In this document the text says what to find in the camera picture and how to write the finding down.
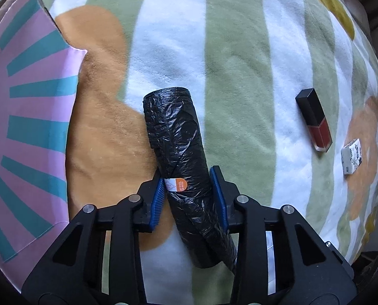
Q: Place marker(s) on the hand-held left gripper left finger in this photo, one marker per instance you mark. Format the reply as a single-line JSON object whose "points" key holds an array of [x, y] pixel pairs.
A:
{"points": [[157, 198]]}

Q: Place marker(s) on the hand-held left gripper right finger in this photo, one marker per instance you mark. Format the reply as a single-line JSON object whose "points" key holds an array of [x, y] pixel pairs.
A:
{"points": [[216, 193]]}

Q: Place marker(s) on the black garbage bag roll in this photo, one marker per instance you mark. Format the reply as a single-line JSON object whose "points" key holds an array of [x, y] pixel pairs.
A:
{"points": [[179, 139]]}

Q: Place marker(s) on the cardboard box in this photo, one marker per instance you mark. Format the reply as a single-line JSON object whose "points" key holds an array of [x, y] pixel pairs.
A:
{"points": [[33, 117]]}

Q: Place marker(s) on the red bottle with black cap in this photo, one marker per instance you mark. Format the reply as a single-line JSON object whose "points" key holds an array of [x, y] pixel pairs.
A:
{"points": [[314, 120]]}

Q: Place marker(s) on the striped flower blanket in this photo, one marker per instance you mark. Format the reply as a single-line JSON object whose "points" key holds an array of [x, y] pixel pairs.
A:
{"points": [[239, 70]]}

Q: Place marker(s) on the small white patterned box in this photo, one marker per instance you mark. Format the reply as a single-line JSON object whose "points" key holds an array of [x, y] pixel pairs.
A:
{"points": [[351, 156]]}

